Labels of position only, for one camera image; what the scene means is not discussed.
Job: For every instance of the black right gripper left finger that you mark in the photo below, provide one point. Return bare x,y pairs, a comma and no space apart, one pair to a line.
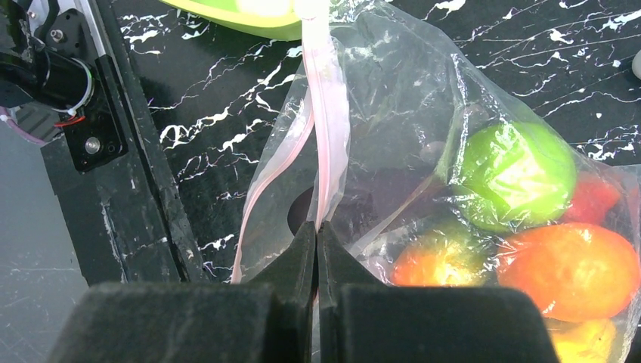
266,319

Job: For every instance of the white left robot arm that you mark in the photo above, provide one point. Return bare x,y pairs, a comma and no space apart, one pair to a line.
58,67

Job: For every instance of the orange fake fruit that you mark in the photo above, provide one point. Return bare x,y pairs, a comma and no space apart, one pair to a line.
573,272

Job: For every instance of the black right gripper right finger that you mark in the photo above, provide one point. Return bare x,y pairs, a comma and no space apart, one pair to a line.
364,320

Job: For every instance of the clear zip top bag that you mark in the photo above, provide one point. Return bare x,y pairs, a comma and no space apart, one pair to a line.
367,140

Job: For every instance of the yellow green fake mango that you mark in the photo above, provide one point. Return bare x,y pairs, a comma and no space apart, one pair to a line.
444,257

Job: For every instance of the red fake apple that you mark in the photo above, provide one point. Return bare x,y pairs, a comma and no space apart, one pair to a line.
593,198

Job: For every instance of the green fake apple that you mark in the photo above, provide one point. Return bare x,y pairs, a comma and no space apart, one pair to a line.
512,176

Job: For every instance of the yellow fake fruit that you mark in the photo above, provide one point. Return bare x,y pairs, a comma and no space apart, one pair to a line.
589,341

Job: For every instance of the lime green plastic basin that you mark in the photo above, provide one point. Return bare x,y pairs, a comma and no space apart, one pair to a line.
280,20

